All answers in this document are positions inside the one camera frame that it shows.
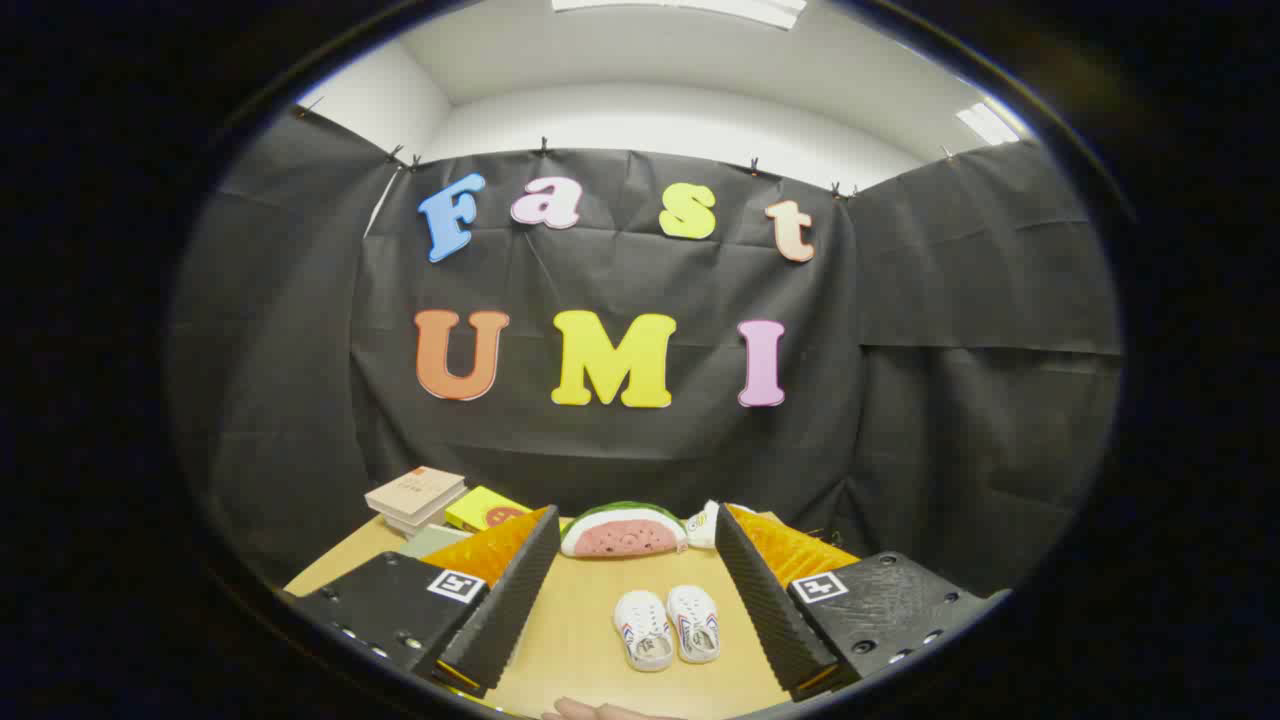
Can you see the white striped shoe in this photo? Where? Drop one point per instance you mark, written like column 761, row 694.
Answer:
column 695, row 622
column 643, row 630

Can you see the yellow book with red circle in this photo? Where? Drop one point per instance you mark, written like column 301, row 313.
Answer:
column 478, row 508

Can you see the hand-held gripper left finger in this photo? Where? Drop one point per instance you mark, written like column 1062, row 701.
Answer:
column 505, row 600

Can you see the small ceiling light panel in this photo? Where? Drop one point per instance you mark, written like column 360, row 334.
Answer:
column 988, row 124

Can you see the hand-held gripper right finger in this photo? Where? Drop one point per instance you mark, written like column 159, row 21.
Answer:
column 765, row 600

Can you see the cream fabric storage box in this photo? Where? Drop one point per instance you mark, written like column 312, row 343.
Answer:
column 432, row 540

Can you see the watermelon slice plush toy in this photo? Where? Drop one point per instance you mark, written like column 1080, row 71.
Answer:
column 625, row 537

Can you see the row of black cloth clips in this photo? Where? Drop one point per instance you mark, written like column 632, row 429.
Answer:
column 545, row 146

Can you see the beige book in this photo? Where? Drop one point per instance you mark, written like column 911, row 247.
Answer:
column 415, row 488

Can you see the white plush toy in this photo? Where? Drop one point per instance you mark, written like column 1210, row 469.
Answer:
column 702, row 530

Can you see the long ceiling light panel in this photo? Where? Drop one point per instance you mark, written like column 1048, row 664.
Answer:
column 700, row 8

